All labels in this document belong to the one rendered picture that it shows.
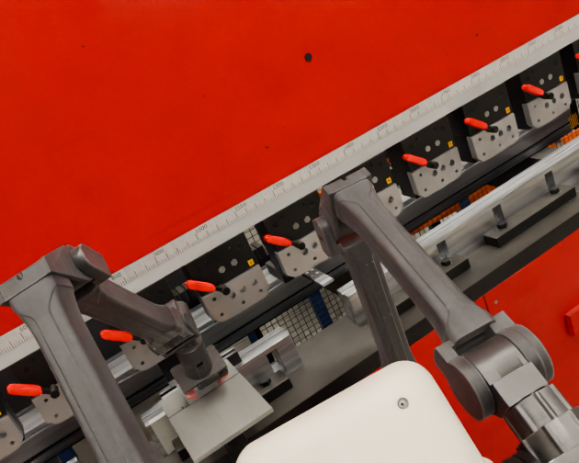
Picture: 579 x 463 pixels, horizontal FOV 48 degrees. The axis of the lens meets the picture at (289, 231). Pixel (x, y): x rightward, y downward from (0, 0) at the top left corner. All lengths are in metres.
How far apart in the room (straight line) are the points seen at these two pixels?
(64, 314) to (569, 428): 0.57
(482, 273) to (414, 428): 1.14
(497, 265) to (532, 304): 0.17
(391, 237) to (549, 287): 1.02
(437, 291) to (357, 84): 0.78
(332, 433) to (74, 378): 0.32
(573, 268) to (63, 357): 1.46
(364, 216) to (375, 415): 0.40
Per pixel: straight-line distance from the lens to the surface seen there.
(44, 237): 1.35
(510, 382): 0.78
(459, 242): 1.79
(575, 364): 2.06
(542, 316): 1.90
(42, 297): 0.82
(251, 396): 1.39
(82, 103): 1.33
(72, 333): 0.80
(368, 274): 1.10
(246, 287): 1.48
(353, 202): 0.97
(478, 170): 2.14
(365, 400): 0.62
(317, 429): 0.61
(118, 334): 1.39
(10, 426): 1.47
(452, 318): 0.84
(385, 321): 1.14
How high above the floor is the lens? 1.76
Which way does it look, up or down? 22 degrees down
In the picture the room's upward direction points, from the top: 23 degrees counter-clockwise
